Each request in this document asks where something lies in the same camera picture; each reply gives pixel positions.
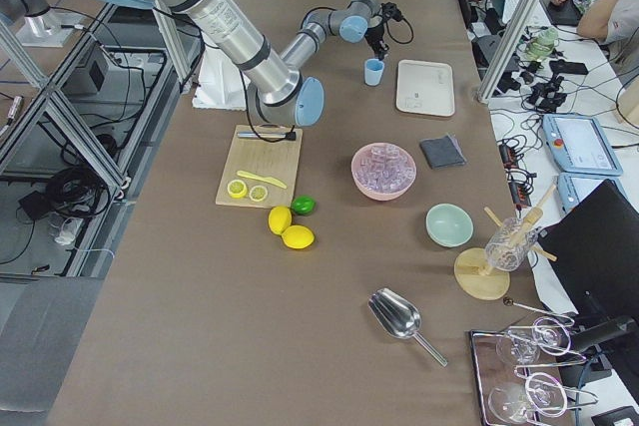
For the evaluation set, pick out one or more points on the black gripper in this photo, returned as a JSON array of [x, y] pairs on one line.
[[374, 36]]

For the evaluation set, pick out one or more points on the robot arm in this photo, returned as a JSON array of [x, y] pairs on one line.
[[43, 27], [283, 95]]

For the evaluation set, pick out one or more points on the blue plastic cup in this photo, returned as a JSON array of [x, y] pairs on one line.
[[373, 71]]

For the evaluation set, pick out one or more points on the clear ice cubes pile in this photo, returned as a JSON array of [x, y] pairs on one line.
[[383, 169]]

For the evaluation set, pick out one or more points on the steel ice scoop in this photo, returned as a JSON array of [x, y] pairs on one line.
[[401, 319]]

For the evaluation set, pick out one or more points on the cream rabbit tray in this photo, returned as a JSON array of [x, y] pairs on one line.
[[425, 88]]

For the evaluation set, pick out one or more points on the steel muddler black tip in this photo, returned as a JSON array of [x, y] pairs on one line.
[[275, 136]]

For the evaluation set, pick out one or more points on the grey folded cloth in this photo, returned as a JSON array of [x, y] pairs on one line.
[[442, 152]]

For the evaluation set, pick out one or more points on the pink bowl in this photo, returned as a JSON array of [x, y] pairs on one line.
[[383, 176]]

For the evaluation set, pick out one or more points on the wooden cutting board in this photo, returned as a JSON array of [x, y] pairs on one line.
[[277, 160]]

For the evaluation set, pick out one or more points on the yellow plastic knife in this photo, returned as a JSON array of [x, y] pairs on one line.
[[268, 180]]

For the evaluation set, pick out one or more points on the green lime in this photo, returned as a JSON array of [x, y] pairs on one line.
[[303, 205]]

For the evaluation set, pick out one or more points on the lemon half upper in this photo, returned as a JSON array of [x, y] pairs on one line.
[[258, 193]]

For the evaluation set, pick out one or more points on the lemon half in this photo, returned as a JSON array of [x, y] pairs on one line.
[[258, 193], [237, 189]]

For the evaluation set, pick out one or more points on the mint green bowl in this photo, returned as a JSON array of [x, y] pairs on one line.
[[449, 225]]

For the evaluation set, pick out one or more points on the whole lemon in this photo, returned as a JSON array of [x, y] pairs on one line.
[[298, 236], [280, 218]]

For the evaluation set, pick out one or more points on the lemon half lower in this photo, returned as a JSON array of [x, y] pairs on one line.
[[237, 189]]

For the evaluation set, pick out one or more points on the teach pendant tablet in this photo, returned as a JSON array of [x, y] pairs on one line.
[[579, 145], [574, 188]]

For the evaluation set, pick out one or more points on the clear glass on stand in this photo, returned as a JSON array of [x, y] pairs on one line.
[[504, 255]]

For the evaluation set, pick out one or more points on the wooden mug tree stand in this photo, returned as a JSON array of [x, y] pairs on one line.
[[483, 272]]

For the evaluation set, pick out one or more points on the long bar spoon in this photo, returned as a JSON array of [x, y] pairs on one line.
[[509, 301]]

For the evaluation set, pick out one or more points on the black monitor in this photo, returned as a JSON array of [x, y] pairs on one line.
[[596, 246]]

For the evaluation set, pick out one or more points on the upper wine glass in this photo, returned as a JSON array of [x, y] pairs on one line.
[[523, 345]]

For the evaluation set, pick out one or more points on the wine glass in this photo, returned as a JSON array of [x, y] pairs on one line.
[[538, 398], [523, 345]]

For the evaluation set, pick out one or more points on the steel glass rack tray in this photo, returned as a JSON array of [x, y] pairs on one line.
[[490, 371]]

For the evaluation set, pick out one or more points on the lower wine glass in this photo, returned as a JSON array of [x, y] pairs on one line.
[[538, 398]]

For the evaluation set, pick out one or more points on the aluminium frame post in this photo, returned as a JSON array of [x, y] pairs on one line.
[[505, 49]]

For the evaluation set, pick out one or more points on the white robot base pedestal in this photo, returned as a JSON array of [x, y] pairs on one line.
[[220, 84]]

